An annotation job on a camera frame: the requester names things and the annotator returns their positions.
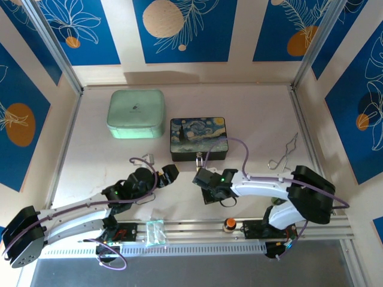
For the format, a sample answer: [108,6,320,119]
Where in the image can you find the black under-rail bracket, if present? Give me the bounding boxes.
[95,242,121,264]
[265,241,290,261]

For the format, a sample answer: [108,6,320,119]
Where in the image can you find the silver wire tongs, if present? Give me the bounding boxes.
[268,132,299,173]

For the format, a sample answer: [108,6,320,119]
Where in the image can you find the aluminium frame post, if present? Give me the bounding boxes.
[20,0,84,95]
[291,0,351,90]

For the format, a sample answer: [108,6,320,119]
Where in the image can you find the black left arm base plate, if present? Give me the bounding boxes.
[101,222,138,242]

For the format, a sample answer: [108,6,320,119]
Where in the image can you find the mint green zip case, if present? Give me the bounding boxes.
[107,88,166,140]

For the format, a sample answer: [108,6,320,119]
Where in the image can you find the starry night tin box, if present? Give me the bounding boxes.
[169,117,230,163]

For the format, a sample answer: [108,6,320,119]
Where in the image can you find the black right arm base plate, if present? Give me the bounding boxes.
[242,220,297,240]

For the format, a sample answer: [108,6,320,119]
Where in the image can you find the blue poster orange oval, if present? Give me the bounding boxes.
[0,43,51,192]

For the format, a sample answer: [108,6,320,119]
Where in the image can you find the blue poster orange circle fern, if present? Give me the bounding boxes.
[253,0,333,63]

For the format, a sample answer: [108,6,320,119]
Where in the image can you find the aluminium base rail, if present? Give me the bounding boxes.
[25,219,355,243]

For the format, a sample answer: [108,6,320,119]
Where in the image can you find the blue poster white leaf outlines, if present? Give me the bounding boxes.
[324,20,383,185]

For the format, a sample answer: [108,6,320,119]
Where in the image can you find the white slotted cable duct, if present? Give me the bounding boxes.
[35,242,267,258]

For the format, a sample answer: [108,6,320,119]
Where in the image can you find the blue floral wall poster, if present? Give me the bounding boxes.
[0,5,62,86]
[311,0,372,80]

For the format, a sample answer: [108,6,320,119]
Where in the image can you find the blue poster white flower outline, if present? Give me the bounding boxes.
[35,0,122,66]

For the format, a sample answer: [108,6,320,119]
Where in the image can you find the aluminium table side rail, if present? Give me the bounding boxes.
[43,88,84,222]
[288,85,338,218]

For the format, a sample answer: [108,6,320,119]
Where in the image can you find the blue poster large beige circle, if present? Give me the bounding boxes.
[132,0,238,64]

